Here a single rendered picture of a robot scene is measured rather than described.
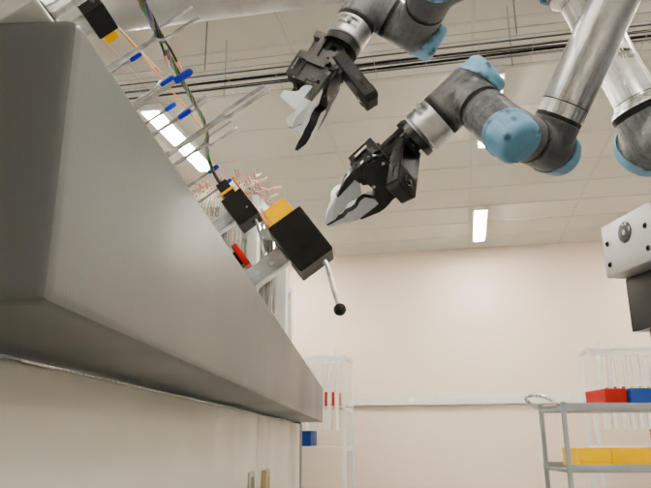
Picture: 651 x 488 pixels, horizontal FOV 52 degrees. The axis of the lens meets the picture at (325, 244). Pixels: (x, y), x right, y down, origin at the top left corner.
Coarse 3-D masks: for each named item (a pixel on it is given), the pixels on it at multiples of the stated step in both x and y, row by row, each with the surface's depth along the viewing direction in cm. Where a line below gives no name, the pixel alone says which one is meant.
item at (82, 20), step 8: (88, 0) 93; (96, 0) 93; (80, 8) 93; (88, 8) 92; (96, 8) 92; (104, 8) 93; (80, 16) 94; (88, 16) 92; (96, 16) 93; (104, 16) 94; (80, 24) 93; (88, 24) 94; (96, 24) 94; (104, 24) 94; (112, 24) 95; (88, 32) 94; (96, 32) 94; (104, 32) 95
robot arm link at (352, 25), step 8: (336, 16) 121; (344, 16) 120; (352, 16) 119; (336, 24) 119; (344, 24) 119; (352, 24) 119; (360, 24) 119; (344, 32) 119; (352, 32) 118; (360, 32) 119; (368, 32) 121; (360, 40) 120; (368, 40) 122; (360, 48) 121
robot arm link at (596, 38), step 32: (608, 0) 101; (640, 0) 102; (576, 32) 103; (608, 32) 101; (576, 64) 103; (608, 64) 103; (544, 96) 106; (576, 96) 103; (576, 128) 105; (544, 160) 104; (576, 160) 108
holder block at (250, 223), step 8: (240, 192) 111; (224, 200) 111; (232, 200) 111; (240, 200) 111; (248, 200) 111; (232, 208) 110; (240, 208) 110; (248, 208) 110; (256, 208) 110; (232, 216) 110; (240, 216) 110; (248, 216) 110; (256, 216) 111; (240, 224) 109; (248, 224) 111
